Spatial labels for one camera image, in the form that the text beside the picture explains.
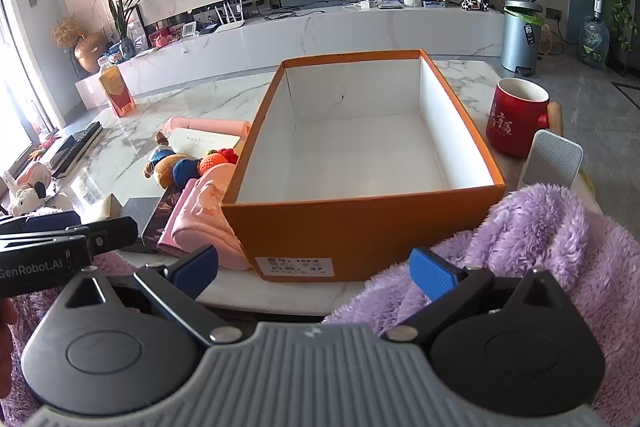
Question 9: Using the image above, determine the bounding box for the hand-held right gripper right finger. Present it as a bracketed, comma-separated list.
[385, 247, 573, 348]

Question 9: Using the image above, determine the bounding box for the black keyboard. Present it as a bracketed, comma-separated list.
[50, 122, 103, 180]

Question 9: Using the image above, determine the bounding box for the dark pink roll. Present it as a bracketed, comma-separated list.
[156, 179, 203, 259]

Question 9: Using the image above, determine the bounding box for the silver trash can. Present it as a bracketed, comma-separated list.
[500, 0, 543, 75]

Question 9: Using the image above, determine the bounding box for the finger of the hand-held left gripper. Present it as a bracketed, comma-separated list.
[84, 216, 140, 257]

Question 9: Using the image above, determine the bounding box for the white brush with wooden handle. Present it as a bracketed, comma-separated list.
[517, 101, 584, 192]

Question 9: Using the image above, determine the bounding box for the dark grey case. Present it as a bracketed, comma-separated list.
[120, 198, 163, 253]

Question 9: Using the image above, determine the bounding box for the salmon pink roll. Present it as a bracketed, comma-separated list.
[162, 117, 251, 140]

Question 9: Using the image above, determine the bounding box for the white marble low cabinet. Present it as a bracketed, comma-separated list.
[75, 4, 506, 110]

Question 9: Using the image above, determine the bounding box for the white black plush toy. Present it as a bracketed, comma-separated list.
[9, 184, 72, 216]

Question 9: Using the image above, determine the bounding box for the teddy bear toy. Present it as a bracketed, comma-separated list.
[144, 132, 201, 190]

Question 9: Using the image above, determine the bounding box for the purple fluffy blanket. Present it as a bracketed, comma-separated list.
[0, 184, 640, 427]

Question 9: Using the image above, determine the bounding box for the person's left hand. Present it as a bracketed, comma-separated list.
[0, 299, 19, 403]

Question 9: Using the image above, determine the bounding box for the tall leaf potted plant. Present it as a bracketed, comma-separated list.
[107, 0, 146, 60]

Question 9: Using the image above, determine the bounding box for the copper vase with dried flowers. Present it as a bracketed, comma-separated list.
[52, 17, 108, 75]

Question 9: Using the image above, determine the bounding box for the white pink plush toy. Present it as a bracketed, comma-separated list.
[4, 161, 52, 188]

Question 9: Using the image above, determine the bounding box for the beige small box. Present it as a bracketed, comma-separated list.
[82, 194, 123, 225]

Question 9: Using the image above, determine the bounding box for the orange red drink bottle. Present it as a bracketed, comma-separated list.
[98, 57, 136, 118]

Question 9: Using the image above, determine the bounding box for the orange cardboard box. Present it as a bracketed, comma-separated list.
[220, 49, 507, 283]

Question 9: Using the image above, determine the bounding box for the light pink towel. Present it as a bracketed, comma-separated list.
[172, 164, 253, 270]

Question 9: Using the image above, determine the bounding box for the red mug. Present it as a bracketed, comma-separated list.
[486, 78, 551, 158]

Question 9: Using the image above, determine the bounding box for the dark patterned box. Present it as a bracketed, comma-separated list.
[141, 187, 188, 255]

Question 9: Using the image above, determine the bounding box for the clear water jug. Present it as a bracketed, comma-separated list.
[579, 0, 611, 70]

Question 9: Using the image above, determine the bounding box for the white router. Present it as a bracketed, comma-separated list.
[197, 2, 246, 32]

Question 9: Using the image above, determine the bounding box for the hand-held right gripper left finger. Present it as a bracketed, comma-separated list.
[65, 244, 246, 348]

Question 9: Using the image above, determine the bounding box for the white long box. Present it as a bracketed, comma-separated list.
[170, 129, 242, 158]

